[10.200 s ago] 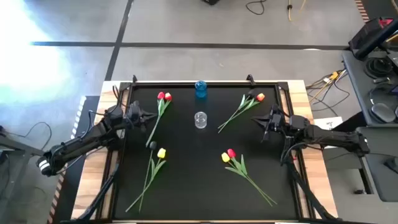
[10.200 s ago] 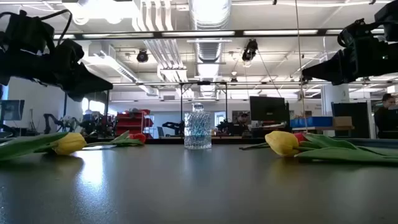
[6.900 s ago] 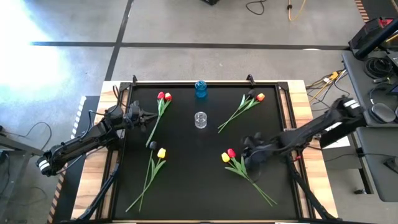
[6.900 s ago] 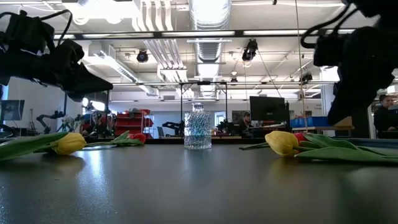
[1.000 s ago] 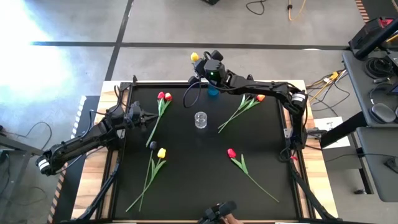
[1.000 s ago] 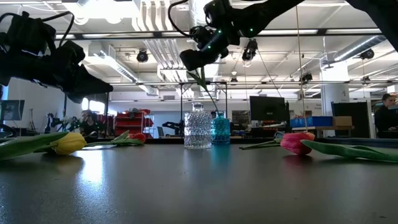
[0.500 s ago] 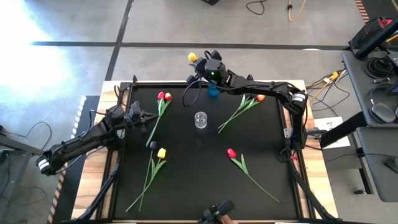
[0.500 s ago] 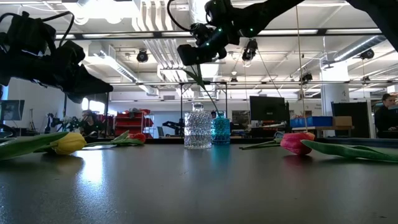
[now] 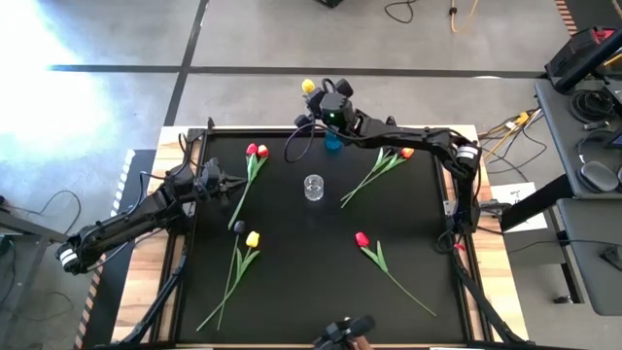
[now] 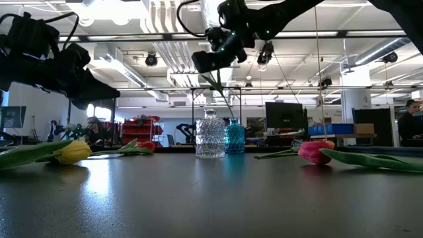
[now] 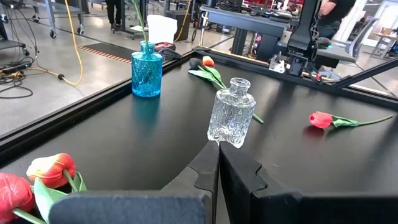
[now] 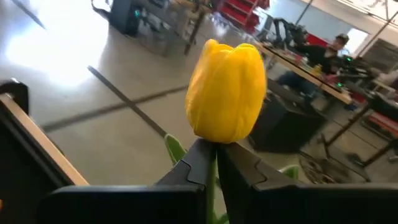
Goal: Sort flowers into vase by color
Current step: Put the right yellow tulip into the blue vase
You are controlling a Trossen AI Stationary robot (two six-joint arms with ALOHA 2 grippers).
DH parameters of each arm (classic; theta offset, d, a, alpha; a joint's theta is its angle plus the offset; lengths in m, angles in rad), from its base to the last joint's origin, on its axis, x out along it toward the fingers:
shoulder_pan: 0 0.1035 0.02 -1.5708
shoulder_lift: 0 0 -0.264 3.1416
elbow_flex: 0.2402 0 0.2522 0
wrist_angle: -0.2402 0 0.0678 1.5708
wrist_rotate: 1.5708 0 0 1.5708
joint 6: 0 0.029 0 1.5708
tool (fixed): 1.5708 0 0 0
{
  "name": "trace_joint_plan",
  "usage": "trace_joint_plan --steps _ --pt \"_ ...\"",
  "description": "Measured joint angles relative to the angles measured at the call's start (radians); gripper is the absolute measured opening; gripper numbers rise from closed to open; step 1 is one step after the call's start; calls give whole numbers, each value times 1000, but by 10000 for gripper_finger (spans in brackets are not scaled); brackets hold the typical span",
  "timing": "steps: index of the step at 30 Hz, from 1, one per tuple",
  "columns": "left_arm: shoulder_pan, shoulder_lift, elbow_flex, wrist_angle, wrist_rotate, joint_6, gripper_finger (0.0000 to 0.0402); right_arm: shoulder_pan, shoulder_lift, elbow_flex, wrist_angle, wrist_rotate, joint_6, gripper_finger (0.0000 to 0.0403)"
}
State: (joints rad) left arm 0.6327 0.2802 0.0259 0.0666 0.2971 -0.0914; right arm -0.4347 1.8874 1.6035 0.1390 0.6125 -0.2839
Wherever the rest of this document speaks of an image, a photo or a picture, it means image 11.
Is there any red artificial tulip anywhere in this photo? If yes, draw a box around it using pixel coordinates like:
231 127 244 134
309 111 395 129
0 172 68 224

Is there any dark grey desk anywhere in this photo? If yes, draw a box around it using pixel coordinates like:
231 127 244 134
276 39 357 69
200 4 292 63

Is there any clear textured glass vase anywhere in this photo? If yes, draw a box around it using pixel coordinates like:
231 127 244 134
207 77 257 149

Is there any black floor cable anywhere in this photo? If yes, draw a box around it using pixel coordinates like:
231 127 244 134
0 71 34 99

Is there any grey office chair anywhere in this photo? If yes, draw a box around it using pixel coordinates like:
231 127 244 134
348 17 380 60

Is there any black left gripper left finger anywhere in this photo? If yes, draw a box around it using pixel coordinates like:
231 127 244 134
49 141 220 224

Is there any person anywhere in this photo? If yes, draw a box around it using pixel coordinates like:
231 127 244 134
317 0 357 40
104 0 123 30

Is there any white bin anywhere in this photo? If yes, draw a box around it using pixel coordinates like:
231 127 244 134
146 14 178 44

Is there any black aluminium table frame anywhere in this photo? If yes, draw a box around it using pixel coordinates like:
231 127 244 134
0 46 398 162

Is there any wooden side table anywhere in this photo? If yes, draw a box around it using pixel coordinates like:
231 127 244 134
371 27 398 59

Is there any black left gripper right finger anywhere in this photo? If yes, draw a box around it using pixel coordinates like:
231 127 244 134
220 142 398 224

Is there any yellow artificial tulip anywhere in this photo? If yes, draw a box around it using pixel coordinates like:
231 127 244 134
130 0 149 44

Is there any coiled black cable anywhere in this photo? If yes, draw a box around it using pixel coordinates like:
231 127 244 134
216 0 252 13

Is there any black mat with orange stripes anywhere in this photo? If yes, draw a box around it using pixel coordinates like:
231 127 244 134
78 42 135 65

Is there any blue textured glass vase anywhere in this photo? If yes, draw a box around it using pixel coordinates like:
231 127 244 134
131 40 164 98

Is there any orange artificial tulip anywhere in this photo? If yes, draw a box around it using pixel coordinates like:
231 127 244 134
188 55 264 124
26 152 88 194

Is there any black power strip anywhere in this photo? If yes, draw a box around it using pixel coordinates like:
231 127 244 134
1 61 32 75

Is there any yellow extension cable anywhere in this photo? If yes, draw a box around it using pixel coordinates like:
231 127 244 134
57 0 84 86

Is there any grey metal cart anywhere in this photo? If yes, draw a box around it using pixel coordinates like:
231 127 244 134
30 0 85 40

